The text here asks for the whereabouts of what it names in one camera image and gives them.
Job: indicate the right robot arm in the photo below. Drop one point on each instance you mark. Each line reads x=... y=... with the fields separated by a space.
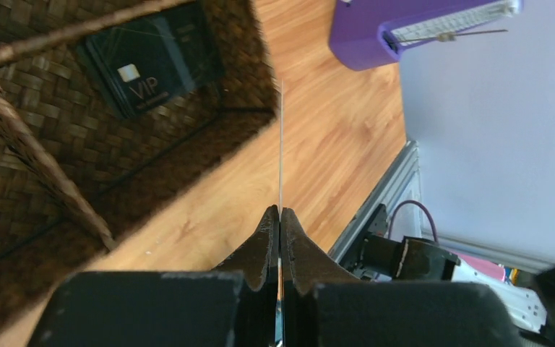
x=370 y=253

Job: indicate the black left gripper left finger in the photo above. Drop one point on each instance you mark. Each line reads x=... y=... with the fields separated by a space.
x=232 y=304

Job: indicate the aluminium frame rail right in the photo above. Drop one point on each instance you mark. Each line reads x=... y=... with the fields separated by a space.
x=401 y=180

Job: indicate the brown woven divided basket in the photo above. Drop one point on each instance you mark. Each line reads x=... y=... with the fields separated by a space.
x=75 y=179

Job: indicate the gold credit card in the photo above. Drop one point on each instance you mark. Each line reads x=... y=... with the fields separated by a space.
x=279 y=311

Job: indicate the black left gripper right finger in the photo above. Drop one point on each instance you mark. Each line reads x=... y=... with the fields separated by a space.
x=325 y=305

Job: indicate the black VIP card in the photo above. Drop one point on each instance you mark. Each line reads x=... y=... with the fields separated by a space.
x=143 y=63

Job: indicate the purple metronome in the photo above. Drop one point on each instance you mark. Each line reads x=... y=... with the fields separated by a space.
x=366 y=34

